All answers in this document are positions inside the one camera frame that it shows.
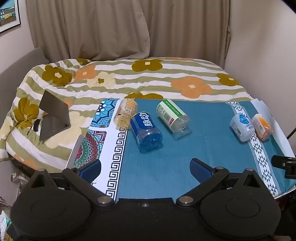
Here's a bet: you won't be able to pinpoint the clear cup blue label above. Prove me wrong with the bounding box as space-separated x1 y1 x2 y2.
130 111 163 153

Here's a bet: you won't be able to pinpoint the beige curtain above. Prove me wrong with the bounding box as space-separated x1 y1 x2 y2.
26 0 232 69

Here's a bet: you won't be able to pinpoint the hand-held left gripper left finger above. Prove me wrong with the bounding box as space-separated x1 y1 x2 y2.
30 159 115 208

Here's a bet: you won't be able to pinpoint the clear cup orange label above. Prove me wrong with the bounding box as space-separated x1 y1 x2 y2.
251 113 273 141

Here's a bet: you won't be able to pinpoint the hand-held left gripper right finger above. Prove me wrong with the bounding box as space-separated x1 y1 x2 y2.
176 158 264 207

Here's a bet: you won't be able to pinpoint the black clamp mount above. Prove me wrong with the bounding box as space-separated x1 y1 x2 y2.
271 155 296 180

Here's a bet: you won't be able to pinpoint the clear cup green label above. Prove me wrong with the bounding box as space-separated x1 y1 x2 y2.
156 99 190 135

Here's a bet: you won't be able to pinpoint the floral striped blanket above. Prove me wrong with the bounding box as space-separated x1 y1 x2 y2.
0 57 255 173

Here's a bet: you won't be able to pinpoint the white cup blue label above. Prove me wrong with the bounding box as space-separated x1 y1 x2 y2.
229 113 255 142

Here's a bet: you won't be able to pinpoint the teal patterned tablecloth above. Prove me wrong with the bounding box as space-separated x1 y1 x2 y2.
73 98 296 202

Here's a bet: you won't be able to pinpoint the clear cup yellow label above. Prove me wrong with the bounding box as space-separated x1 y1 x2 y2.
113 98 138 130

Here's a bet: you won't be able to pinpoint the wall poster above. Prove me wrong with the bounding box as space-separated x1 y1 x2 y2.
0 0 22 35

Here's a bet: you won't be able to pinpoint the grey headboard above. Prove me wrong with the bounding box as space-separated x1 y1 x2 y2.
0 47 50 127

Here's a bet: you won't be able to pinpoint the grey tablet with folded stand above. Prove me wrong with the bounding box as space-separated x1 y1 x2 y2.
38 90 71 141

